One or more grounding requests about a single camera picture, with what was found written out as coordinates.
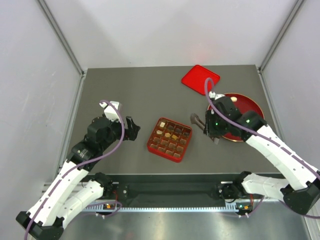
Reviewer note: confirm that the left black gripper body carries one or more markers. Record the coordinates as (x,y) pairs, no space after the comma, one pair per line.
(129,134)

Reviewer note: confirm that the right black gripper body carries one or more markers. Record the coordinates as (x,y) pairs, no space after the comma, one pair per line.
(216,127)

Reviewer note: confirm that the metal tongs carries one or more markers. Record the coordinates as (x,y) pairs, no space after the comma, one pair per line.
(195,120)

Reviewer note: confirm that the red square box lid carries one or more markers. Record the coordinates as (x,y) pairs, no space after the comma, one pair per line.
(196,76)

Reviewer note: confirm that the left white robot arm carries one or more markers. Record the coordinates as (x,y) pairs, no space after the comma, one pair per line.
(56,209)

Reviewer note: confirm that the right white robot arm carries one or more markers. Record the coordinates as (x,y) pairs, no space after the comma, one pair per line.
(300,187)

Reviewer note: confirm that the red chocolate box tray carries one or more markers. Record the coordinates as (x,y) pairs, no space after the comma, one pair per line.
(167,147)

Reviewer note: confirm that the round red plate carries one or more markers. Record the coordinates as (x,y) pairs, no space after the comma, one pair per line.
(250,105)

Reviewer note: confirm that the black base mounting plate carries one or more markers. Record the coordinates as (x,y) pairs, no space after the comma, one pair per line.
(160,190)

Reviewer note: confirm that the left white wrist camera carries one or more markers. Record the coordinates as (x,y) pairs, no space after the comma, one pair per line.
(111,110)

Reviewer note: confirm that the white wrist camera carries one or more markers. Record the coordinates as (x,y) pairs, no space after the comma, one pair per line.
(111,110)
(214,96)

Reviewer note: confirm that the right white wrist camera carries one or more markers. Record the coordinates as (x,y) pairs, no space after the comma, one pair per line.
(214,96)

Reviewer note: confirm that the aluminium front rail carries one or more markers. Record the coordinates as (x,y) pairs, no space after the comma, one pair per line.
(232,203)

